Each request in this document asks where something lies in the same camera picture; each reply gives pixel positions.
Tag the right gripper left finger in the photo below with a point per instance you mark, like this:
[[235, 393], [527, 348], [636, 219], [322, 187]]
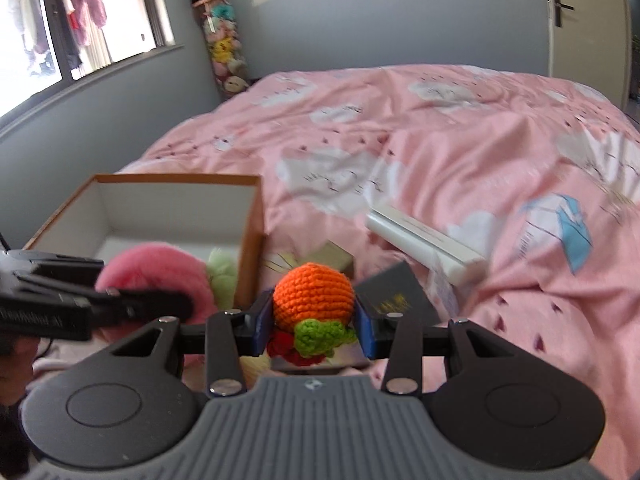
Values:
[[235, 347]]

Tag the window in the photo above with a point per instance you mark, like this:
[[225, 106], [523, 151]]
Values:
[[47, 45]]

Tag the orange crochet fruit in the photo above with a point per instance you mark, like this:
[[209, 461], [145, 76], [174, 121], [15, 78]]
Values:
[[313, 307]]

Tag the black book box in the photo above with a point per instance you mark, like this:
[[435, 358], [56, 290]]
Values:
[[394, 291]]

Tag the orange cardboard box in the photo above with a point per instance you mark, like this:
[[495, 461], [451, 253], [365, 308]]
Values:
[[195, 212]]

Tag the white long glasses case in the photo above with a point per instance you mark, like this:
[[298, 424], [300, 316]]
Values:
[[433, 249]]

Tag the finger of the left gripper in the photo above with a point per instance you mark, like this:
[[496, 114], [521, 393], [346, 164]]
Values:
[[150, 303]]

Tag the beige door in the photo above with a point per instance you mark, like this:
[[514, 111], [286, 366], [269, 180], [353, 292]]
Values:
[[590, 43]]

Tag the small gold box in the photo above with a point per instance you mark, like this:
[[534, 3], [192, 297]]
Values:
[[335, 257]]

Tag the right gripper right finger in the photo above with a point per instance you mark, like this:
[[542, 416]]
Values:
[[397, 338]]

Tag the pink cloud duvet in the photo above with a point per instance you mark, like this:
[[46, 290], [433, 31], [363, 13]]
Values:
[[538, 175]]

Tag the person left hand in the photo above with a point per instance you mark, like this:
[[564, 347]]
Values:
[[16, 369]]

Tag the pink fluffy pompom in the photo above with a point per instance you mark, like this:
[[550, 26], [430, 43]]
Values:
[[210, 284]]

